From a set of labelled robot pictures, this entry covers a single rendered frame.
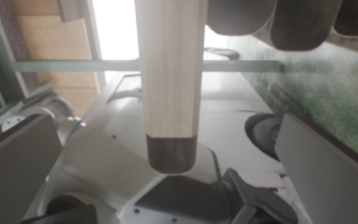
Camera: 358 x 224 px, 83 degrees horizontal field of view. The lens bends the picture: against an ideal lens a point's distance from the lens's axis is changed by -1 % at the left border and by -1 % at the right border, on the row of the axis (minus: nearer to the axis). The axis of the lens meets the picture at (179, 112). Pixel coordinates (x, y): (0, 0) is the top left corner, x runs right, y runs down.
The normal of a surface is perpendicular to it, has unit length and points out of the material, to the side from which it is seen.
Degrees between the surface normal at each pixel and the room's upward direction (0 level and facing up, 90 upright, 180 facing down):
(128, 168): 102
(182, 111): 90
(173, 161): 90
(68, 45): 90
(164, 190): 114
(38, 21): 90
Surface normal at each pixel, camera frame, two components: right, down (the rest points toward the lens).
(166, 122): 0.02, 0.49
